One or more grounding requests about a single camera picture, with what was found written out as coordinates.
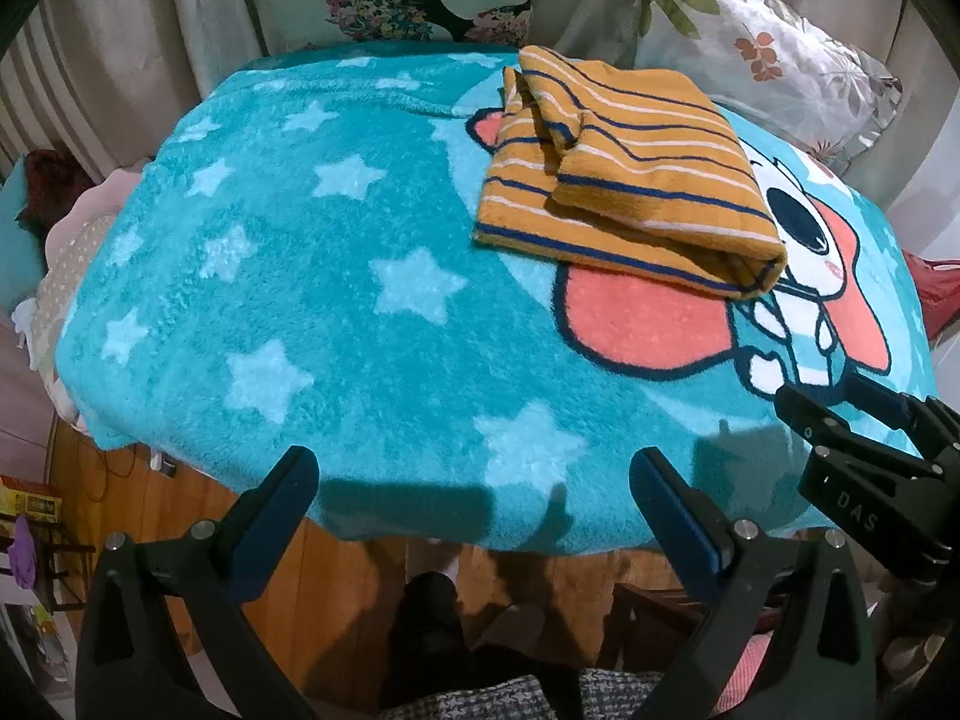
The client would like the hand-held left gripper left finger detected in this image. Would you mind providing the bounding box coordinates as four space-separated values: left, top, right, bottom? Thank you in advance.
73 445 323 720

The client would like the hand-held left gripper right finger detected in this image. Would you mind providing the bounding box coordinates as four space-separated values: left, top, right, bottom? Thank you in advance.
628 446 880 720

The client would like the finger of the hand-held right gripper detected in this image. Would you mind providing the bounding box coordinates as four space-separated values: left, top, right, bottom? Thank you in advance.
774 382 940 482
846 373 960 467

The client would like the orange striped sweater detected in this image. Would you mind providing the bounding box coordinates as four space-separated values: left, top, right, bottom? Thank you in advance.
471 45 790 301

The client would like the red cloth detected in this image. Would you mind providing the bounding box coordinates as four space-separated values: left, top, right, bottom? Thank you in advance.
904 251 960 340

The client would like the teal star-print blanket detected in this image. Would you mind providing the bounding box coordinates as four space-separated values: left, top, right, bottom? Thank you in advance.
56 45 940 560

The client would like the houndstooth cloth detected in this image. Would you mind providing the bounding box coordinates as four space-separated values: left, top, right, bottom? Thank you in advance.
390 666 680 720

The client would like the yellow box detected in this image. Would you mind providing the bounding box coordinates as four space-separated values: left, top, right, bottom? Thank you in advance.
0 475 62 523

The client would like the purple cloth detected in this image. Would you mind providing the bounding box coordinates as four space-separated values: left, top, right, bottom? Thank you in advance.
4 514 40 590

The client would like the beige dotted cloth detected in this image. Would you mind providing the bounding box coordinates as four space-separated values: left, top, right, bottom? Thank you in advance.
15 210 121 421

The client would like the white floral pillow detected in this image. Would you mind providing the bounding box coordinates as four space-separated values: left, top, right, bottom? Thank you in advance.
632 0 902 167

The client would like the teal pillow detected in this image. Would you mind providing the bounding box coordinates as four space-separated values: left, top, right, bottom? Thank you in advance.
0 157 52 310

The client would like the dark red cushion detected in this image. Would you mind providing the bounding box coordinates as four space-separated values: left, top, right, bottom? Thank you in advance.
18 148 100 235

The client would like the wooden bed frame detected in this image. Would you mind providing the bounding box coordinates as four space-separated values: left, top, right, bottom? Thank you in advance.
43 412 751 698

